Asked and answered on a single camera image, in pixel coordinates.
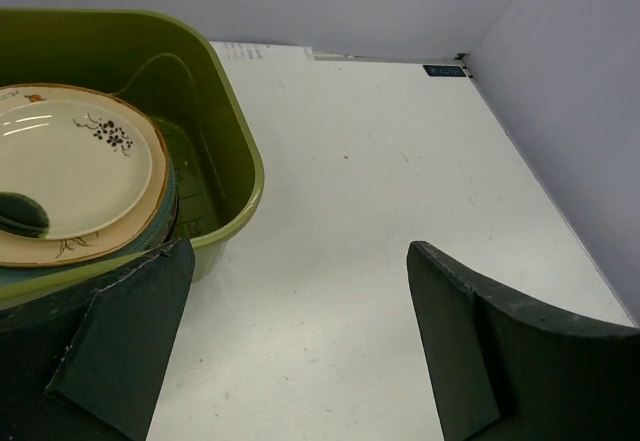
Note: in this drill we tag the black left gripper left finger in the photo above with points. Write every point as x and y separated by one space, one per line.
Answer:
88 362

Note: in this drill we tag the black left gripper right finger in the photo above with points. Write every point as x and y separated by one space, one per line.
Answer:
506 366

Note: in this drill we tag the beige bird branch plate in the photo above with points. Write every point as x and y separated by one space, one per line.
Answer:
24 252

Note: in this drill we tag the small cream flower plate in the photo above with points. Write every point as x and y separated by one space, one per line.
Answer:
70 168

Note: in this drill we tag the light blue ceramic plate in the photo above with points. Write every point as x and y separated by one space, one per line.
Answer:
157 232

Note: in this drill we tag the olive green plastic bin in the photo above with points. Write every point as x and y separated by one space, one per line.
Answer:
172 75

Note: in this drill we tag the blue label sticker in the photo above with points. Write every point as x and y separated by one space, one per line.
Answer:
448 71

